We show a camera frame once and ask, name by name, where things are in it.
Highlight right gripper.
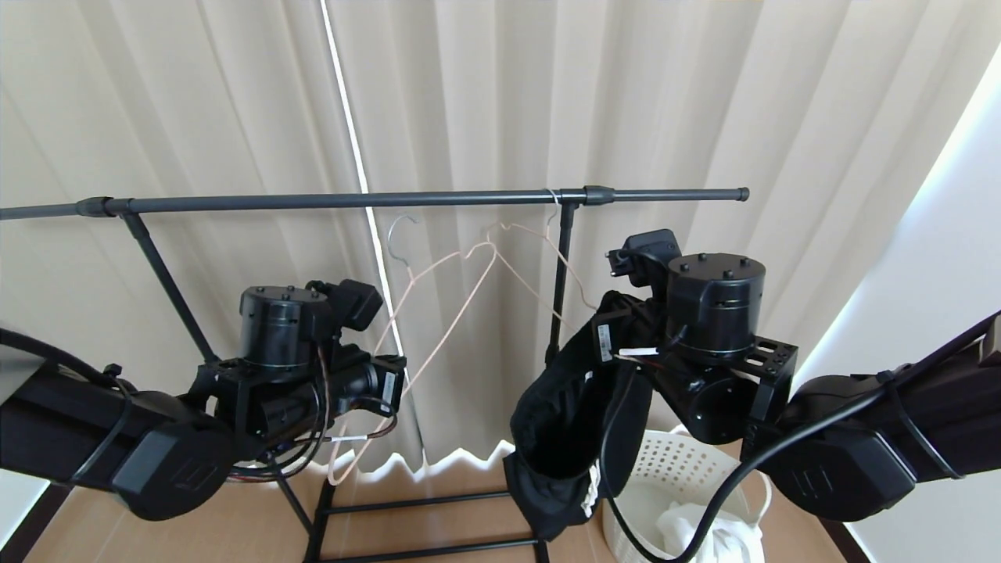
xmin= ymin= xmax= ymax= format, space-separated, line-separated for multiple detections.
xmin=590 ymin=291 xmax=670 ymax=365

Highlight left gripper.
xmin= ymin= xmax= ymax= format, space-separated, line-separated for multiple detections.
xmin=336 ymin=353 xmax=407 ymax=420

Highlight pink clothes hanger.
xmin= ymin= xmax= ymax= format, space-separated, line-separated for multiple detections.
xmin=486 ymin=192 xmax=605 ymax=330
xmin=326 ymin=214 xmax=502 ymax=487

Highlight black shorts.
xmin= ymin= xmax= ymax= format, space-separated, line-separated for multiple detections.
xmin=502 ymin=292 xmax=655 ymax=543

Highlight white laundry basket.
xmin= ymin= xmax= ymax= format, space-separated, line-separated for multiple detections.
xmin=602 ymin=426 xmax=773 ymax=563

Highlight black clothes rack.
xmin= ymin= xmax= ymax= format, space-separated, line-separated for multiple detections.
xmin=0 ymin=186 xmax=750 ymax=563

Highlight white garment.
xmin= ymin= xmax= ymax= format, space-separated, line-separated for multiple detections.
xmin=655 ymin=500 xmax=764 ymax=563

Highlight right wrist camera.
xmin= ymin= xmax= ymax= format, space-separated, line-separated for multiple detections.
xmin=608 ymin=228 xmax=683 ymax=287

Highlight black cable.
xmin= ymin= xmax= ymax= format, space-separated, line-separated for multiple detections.
xmin=597 ymin=313 xmax=1001 ymax=563
xmin=0 ymin=327 xmax=138 ymax=482

